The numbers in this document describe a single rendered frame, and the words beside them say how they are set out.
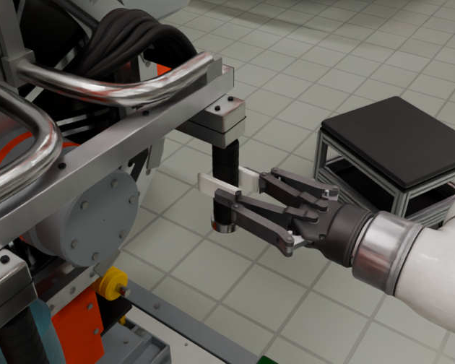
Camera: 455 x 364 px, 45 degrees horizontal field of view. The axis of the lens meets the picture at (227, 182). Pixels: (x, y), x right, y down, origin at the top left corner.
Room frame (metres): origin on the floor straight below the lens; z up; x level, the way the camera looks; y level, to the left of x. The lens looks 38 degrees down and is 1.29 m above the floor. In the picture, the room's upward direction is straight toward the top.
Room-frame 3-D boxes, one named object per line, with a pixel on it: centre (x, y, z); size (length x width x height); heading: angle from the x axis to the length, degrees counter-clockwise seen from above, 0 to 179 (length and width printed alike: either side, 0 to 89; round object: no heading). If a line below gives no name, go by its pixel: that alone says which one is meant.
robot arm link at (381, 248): (0.46, -0.19, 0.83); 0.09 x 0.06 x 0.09; 145
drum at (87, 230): (0.55, 0.23, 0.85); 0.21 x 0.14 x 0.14; 55
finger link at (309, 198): (0.55, -0.09, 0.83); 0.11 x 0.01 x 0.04; 43
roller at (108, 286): (0.74, 0.30, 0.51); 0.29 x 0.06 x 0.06; 55
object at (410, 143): (1.46, -0.56, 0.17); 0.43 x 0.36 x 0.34; 30
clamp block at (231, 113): (0.61, 0.03, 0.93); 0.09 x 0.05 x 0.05; 55
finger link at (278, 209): (0.52, -0.06, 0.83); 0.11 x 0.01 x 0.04; 66
